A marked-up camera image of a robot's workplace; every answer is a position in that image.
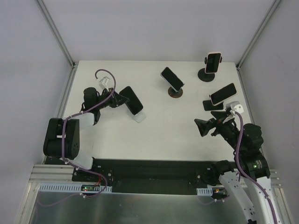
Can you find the right white cable duct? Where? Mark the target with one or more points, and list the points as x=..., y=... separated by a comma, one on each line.
x=204, y=191

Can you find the left white cable duct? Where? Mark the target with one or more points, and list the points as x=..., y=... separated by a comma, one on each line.
x=73, y=188

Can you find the black round clamp stand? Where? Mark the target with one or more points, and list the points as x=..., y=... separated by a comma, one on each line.
x=205, y=77

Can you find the pink phone tilted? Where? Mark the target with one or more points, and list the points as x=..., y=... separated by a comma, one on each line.
x=224, y=93

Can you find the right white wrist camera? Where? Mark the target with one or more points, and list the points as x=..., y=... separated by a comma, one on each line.
x=234, y=107

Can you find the black phone white case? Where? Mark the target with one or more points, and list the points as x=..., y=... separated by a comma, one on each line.
x=173, y=80

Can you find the aluminium frame post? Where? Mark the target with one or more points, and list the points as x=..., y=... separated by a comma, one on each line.
x=55, y=32
x=265, y=21

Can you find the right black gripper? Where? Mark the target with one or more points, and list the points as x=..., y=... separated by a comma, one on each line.
x=215, y=126

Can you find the left side aluminium rail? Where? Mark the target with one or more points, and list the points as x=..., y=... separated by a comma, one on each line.
x=65, y=93

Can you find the white cable duct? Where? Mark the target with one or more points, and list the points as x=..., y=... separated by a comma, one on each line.
x=73, y=188
x=204, y=191

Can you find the black square base stand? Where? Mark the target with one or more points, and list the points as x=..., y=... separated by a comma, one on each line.
x=210, y=106

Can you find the aluminium rail front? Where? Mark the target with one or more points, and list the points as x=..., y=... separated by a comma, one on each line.
x=51, y=173

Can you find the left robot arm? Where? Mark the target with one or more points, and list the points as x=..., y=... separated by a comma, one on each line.
x=62, y=138

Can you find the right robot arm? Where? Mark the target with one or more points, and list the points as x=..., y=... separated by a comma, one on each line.
x=246, y=141

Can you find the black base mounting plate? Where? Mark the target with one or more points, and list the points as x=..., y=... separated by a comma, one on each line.
x=154, y=177

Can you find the left aluminium frame post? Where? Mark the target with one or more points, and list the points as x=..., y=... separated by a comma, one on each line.
x=55, y=32

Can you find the white phone stand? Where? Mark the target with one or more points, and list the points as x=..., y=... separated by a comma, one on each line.
x=136, y=113

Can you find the pink phone upright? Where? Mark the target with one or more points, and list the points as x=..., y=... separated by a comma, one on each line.
x=212, y=62

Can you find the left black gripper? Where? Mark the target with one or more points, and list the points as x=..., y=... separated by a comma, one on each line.
x=114, y=100

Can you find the right aluminium frame post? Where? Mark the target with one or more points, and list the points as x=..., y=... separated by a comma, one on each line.
x=265, y=21

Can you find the round brown base stand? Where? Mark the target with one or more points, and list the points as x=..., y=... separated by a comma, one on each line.
x=175, y=94

